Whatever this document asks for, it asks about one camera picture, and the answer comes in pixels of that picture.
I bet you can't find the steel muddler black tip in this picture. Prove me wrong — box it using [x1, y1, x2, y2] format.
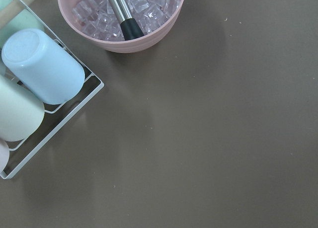
[108, 0, 144, 41]

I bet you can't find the light blue cup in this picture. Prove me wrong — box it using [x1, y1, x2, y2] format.
[1, 28, 85, 105]

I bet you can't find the pink bowl of ice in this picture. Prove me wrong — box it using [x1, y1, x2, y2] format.
[58, 0, 184, 53]

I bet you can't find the pale green cup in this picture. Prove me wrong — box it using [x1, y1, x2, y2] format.
[0, 76, 45, 142]

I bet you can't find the pink cup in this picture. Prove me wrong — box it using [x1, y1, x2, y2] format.
[0, 139, 9, 171]

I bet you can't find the mint green cup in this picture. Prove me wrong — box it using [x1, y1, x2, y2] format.
[0, 0, 44, 49]

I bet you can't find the white wire cup rack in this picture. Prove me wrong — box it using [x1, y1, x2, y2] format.
[0, 0, 104, 179]

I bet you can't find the wooden rack handle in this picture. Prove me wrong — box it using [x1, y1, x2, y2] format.
[0, 0, 35, 29]

